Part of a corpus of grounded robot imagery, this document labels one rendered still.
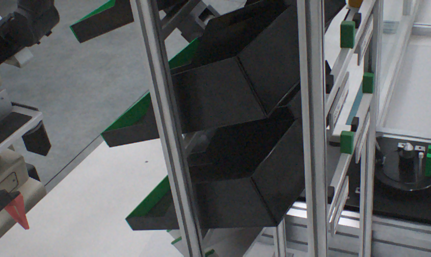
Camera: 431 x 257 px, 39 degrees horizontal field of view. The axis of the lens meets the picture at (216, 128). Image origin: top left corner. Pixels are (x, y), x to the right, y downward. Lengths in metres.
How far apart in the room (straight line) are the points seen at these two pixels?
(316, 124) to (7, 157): 1.21
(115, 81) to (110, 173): 2.15
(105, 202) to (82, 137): 1.81
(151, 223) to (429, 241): 0.55
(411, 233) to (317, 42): 0.72
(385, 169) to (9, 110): 0.92
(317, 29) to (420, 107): 1.19
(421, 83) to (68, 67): 2.65
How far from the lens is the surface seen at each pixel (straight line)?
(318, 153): 0.63
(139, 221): 0.91
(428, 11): 2.22
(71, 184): 1.60
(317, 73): 0.57
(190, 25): 1.23
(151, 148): 1.64
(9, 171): 1.69
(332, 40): 1.92
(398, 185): 1.27
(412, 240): 1.22
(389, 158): 1.34
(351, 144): 0.82
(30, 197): 1.72
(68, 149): 3.24
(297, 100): 0.84
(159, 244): 1.37
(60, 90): 3.77
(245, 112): 0.65
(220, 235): 1.04
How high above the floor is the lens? 1.83
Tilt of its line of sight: 36 degrees down
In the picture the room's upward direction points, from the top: 8 degrees counter-clockwise
